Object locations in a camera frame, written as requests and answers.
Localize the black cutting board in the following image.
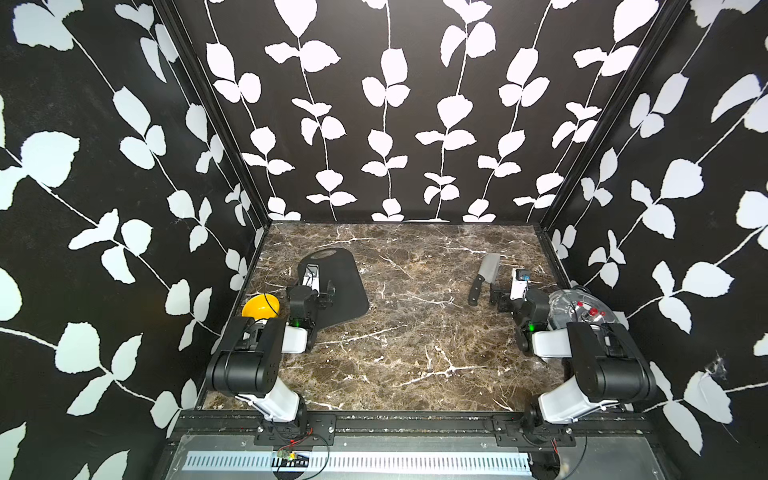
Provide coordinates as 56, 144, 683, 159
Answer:
298, 247, 370, 329

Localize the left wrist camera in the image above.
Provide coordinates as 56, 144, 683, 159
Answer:
301, 264, 321, 293

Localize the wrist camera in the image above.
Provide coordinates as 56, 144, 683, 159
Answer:
301, 264, 321, 293
510, 268, 531, 300

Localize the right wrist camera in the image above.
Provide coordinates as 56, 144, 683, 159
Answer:
510, 268, 531, 300

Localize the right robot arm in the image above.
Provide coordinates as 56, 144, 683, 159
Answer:
490, 285, 656, 431

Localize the white perforated rail strip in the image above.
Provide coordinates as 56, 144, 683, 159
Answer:
181, 451, 532, 477

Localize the yellow bowl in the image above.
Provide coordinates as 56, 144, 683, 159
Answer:
241, 293, 280, 320

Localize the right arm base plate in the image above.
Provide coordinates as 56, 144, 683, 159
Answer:
491, 412, 576, 450

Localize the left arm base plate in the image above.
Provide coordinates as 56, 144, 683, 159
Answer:
253, 412, 337, 448

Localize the cleaver knife black handle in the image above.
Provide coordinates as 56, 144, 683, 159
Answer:
468, 253, 501, 307

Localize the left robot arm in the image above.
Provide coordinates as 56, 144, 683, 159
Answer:
206, 283, 335, 423

